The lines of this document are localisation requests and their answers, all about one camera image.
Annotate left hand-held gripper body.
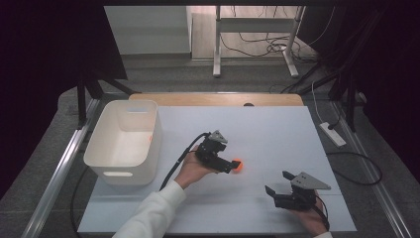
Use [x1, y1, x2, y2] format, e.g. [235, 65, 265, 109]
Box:
[194, 129, 230, 167]

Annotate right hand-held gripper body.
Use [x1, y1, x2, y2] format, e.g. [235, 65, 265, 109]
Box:
[273, 172, 332, 211]

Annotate white plastic storage bin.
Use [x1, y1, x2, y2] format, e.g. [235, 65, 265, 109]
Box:
[83, 99, 163, 186]

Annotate person's right hand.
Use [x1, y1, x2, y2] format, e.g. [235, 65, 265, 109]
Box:
[290, 189, 331, 237]

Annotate person's left hand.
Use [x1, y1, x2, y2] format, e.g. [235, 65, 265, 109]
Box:
[173, 145, 220, 190]

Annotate wooden table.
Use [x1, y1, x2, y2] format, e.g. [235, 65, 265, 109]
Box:
[128, 93, 305, 107]

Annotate white power strip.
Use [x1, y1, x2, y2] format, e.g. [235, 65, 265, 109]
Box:
[319, 121, 348, 148]

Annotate black metal stand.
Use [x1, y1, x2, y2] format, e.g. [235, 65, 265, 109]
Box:
[328, 62, 368, 133]

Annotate black tripod stand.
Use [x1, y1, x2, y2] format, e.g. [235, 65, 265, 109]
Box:
[76, 67, 143, 129]

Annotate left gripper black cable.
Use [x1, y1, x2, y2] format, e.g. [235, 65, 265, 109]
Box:
[158, 132, 212, 192]

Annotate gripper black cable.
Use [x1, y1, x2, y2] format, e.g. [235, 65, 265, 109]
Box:
[313, 193, 331, 231]
[158, 132, 212, 192]

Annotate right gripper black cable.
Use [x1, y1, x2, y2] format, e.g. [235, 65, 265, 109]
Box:
[313, 193, 331, 231]

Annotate aluminium floor rail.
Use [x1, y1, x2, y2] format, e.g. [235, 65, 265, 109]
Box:
[20, 98, 101, 238]
[332, 100, 414, 238]

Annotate white power strip cable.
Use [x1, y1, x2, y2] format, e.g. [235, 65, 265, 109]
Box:
[311, 80, 327, 126]

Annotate black looped floor cable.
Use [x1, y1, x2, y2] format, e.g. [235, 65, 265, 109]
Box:
[326, 151, 384, 186]

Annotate tangled black floor cables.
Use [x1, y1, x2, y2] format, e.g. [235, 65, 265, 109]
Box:
[220, 5, 320, 63]

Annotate white metal stand frame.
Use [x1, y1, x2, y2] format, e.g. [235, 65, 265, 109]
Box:
[212, 5, 307, 79]

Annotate white wall panel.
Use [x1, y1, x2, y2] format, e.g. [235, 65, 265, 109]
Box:
[104, 5, 193, 56]

